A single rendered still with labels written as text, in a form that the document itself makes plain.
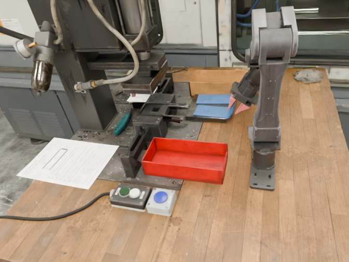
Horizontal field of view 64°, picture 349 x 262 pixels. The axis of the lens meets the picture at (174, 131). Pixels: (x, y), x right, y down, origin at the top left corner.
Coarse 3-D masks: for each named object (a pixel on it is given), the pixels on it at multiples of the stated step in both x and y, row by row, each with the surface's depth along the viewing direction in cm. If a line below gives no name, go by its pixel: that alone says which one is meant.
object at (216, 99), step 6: (198, 96) 118; (204, 96) 117; (210, 96) 117; (216, 96) 116; (222, 96) 116; (228, 96) 115; (198, 102) 114; (204, 102) 114; (210, 102) 113; (216, 102) 112; (222, 102) 112; (228, 102) 111
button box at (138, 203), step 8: (120, 184) 83; (128, 184) 83; (104, 192) 83; (112, 192) 81; (144, 192) 79; (96, 200) 82; (112, 200) 79; (120, 200) 78; (128, 200) 78; (136, 200) 77; (144, 200) 77; (80, 208) 80; (128, 208) 79; (136, 208) 78; (144, 208) 78; (0, 216) 83; (8, 216) 82; (16, 216) 81; (56, 216) 79; (64, 216) 79
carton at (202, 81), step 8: (200, 72) 128; (208, 72) 127; (216, 72) 126; (224, 72) 125; (232, 72) 124; (240, 72) 122; (192, 80) 123; (200, 80) 130; (208, 80) 129; (216, 80) 128; (224, 80) 127; (232, 80) 126; (240, 80) 125; (192, 88) 121; (200, 88) 120; (208, 88) 119; (216, 88) 118; (224, 88) 117
